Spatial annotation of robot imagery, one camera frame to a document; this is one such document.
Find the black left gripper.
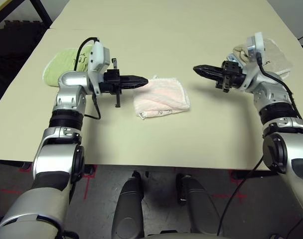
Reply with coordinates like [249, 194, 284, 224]
[99, 58, 149, 108]

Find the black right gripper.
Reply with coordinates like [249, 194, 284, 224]
[192, 60, 247, 94]

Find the pink fluffy towel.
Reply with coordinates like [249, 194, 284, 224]
[133, 75, 191, 120]

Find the beige folded towel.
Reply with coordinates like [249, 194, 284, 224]
[233, 38, 294, 80]

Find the green folded towel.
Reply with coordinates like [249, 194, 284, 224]
[42, 47, 94, 88]

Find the grey right robot leg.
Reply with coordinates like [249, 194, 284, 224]
[175, 174, 224, 237]

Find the beige robot torso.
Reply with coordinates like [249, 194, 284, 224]
[146, 230, 232, 239]

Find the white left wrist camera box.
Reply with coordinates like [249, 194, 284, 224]
[86, 41, 111, 96]

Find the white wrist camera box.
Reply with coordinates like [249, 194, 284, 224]
[241, 31, 267, 90]
[86, 41, 111, 96]

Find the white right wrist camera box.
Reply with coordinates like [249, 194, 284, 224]
[241, 31, 267, 90]

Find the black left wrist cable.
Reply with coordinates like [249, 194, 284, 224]
[73, 37, 102, 120]

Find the yellow-edged table with black frame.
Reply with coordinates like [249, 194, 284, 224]
[0, 0, 52, 29]

